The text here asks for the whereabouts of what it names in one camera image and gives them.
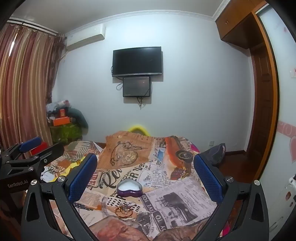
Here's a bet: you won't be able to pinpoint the pile of jewelry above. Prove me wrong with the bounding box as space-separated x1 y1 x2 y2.
119 201 137 212

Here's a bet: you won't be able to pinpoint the small black wall monitor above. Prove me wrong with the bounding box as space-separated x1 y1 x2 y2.
122 76 152 98

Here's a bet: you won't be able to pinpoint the red gold bangle bracelet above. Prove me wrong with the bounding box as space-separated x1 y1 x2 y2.
115 207 134 218

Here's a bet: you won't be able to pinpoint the wooden overhead cabinet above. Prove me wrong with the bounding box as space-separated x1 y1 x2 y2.
215 0 257 49

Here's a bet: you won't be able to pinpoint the yellow ring cushion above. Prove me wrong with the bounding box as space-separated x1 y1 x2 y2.
128 125 149 135

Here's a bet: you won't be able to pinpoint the black wall television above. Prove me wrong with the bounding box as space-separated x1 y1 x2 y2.
112 46 162 77

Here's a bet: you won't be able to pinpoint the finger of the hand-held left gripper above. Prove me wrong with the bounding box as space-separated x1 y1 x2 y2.
0 142 65 180
4 136 43 162

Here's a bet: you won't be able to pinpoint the white appliance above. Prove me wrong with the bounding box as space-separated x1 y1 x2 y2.
266 171 296 241

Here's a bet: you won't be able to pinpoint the purple heart-shaped tin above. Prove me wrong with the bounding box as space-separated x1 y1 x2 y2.
117 178 142 198

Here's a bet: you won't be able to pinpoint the wooden door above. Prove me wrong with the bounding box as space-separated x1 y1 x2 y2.
245 11 279 167

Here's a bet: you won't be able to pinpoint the long orange box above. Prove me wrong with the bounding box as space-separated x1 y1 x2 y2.
52 117 71 126

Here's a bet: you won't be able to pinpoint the dark green bag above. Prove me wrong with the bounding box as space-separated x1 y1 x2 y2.
68 108 89 129

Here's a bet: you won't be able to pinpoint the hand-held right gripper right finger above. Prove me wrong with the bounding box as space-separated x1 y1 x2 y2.
193 153 270 241

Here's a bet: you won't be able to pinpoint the printed newspaper pattern blanket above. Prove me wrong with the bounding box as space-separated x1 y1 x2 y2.
23 131 234 241

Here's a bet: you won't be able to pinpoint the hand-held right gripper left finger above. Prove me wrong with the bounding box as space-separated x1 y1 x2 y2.
21 153 100 241

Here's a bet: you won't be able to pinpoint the striped red beige curtain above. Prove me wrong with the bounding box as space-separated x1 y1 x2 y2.
0 22 66 149

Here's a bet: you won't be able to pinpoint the white plastic bags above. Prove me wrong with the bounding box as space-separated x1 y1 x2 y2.
46 100 70 112

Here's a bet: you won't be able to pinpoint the pink wall sticker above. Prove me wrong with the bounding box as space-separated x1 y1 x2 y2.
277 120 296 158

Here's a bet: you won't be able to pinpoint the white air conditioner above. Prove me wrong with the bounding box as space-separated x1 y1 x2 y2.
65 24 106 50

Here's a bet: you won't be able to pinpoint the yellow cloth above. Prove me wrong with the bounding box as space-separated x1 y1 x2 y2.
54 156 86 180

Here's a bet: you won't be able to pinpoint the curtain rail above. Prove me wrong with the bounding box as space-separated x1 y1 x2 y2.
6 20 58 36

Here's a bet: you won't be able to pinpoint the red box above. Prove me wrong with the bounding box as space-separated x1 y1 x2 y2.
30 142 48 157

